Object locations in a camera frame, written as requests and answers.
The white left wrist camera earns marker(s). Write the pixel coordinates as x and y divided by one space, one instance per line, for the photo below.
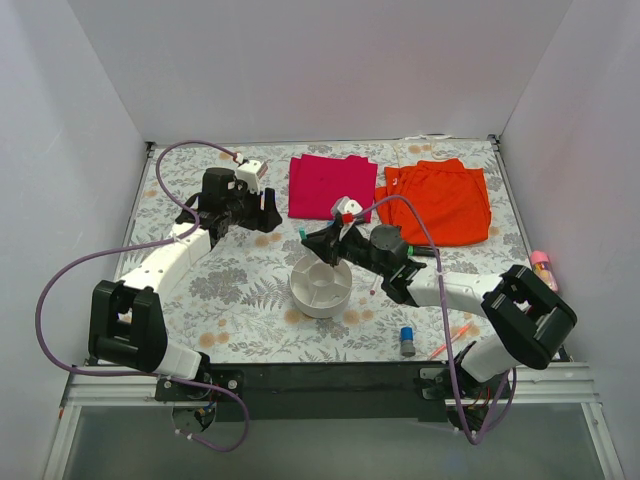
251 172

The floral patterned table mat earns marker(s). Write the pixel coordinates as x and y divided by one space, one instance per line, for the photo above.
532 337

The magenta folded cloth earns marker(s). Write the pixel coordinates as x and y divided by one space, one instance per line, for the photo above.
316 183

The aluminium table frame rail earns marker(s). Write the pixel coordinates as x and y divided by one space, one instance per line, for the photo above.
474 387

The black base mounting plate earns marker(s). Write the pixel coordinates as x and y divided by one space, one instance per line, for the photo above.
313 391

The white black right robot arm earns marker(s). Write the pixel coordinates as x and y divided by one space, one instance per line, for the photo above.
483 360

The orange thin pen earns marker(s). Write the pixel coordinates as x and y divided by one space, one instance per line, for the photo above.
454 336

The pink cap marker bottle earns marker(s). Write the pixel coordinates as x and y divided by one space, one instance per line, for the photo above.
541 266

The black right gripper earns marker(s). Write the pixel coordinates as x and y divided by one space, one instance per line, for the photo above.
338 245

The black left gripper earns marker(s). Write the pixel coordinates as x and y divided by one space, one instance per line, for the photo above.
256 212

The white round divided organizer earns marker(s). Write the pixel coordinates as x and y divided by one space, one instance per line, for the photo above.
320 290

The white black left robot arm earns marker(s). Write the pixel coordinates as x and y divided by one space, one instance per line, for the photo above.
127 324

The blue cap grey glue stick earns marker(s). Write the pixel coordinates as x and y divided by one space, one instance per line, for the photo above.
407 347

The green cap black highlighter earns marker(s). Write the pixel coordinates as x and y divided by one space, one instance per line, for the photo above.
421 251

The orange folded cloth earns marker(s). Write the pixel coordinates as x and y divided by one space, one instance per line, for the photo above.
451 200

